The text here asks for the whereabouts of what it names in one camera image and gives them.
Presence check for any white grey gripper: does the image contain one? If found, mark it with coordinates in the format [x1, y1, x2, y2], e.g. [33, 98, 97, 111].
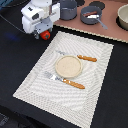
[21, 2, 60, 38]

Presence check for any red toy tomato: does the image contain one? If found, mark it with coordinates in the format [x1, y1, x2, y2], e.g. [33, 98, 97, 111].
[40, 30, 51, 40]

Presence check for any white toy fish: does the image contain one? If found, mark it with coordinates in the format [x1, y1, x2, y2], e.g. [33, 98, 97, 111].
[87, 15, 99, 19]

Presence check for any brown toy sausage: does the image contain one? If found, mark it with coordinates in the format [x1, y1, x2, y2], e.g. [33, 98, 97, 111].
[83, 11, 97, 17]

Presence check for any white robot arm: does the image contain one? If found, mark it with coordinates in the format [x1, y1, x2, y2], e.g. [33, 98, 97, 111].
[21, 0, 60, 39]

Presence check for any grey frying pan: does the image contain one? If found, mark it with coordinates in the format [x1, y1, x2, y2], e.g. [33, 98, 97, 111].
[80, 6, 107, 29]

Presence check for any grey cooking pot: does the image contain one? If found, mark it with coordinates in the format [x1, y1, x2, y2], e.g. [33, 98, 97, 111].
[60, 0, 77, 20]

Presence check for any beige round plate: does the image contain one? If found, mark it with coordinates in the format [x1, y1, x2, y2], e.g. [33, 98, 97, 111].
[55, 55, 83, 78]

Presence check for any pink toy stove board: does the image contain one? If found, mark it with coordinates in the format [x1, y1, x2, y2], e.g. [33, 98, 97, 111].
[53, 0, 128, 44]

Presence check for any black stove burner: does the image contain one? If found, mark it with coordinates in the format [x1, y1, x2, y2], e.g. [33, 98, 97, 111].
[89, 1, 105, 10]

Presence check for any beige woven placemat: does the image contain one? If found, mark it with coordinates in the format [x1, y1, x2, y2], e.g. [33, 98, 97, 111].
[13, 31, 113, 128]

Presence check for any beige bowl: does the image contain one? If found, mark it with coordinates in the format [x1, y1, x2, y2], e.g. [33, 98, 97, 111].
[118, 4, 128, 30]

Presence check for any fork with orange handle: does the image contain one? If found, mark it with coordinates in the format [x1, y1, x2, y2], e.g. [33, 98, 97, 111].
[44, 71, 85, 89]

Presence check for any knife with orange handle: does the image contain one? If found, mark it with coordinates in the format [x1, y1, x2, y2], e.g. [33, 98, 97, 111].
[55, 50, 97, 62]

